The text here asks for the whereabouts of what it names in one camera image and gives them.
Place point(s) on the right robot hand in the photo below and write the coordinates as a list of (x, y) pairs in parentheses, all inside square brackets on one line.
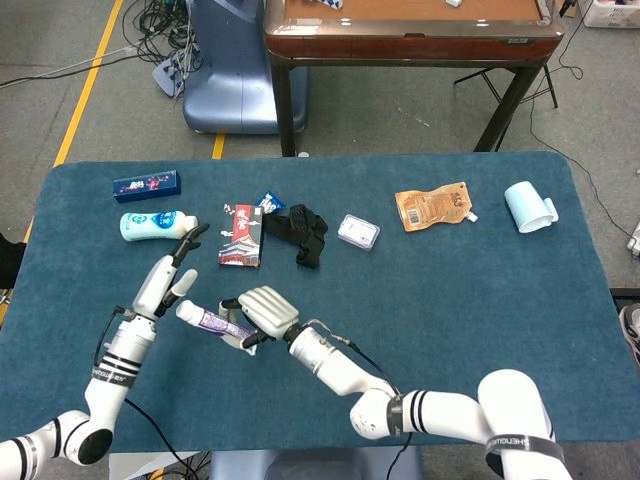
[(270, 312)]

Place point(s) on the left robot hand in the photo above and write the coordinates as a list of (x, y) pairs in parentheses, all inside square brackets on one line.
[(157, 285)]

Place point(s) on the purple white toothpaste tube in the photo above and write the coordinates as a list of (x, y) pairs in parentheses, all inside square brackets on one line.
[(215, 321)]

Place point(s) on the blue grey own robot base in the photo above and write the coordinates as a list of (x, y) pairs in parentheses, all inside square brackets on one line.
[(320, 465)]

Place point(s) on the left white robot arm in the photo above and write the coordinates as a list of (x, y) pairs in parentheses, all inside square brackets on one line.
[(120, 360)]

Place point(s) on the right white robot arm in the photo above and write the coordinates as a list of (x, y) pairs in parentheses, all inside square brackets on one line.
[(330, 365)]

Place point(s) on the white bottle blue label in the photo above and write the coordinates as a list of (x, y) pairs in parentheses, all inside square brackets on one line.
[(155, 225)]

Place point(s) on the red black illustrated box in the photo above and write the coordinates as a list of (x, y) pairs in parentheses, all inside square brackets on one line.
[(242, 235)]

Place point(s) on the dark blue long box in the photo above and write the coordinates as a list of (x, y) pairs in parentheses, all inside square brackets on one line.
[(147, 186)]

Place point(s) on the small blue snack packet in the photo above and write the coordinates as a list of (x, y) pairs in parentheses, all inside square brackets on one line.
[(270, 202)]

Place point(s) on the black stool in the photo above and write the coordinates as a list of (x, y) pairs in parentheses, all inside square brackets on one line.
[(11, 260)]

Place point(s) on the blue felt table cover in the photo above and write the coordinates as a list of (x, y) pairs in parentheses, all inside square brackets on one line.
[(450, 300)]

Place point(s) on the white paper sheet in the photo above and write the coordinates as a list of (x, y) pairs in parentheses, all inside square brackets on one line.
[(130, 467)]

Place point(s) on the orange spout pouch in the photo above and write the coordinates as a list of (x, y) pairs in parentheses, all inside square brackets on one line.
[(432, 207)]

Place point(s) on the grey power strip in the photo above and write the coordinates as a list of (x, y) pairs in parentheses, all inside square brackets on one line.
[(165, 75)]

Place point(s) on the light blue mug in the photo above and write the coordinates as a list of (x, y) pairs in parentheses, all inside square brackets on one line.
[(525, 207)]

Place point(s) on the brown mahjong table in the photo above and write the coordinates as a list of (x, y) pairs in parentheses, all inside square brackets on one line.
[(400, 45)]

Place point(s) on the blue white snake puzzle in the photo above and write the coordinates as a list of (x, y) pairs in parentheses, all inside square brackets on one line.
[(332, 4)]

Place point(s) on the grey sneaker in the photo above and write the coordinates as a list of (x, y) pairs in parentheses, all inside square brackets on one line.
[(632, 335)]

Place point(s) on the white grey shoe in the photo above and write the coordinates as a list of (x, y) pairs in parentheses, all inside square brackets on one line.
[(634, 246)]

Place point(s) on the white storage box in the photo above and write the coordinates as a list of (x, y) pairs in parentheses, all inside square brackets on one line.
[(612, 12)]

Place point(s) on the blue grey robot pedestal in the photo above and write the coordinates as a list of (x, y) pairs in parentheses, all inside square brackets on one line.
[(235, 75)]

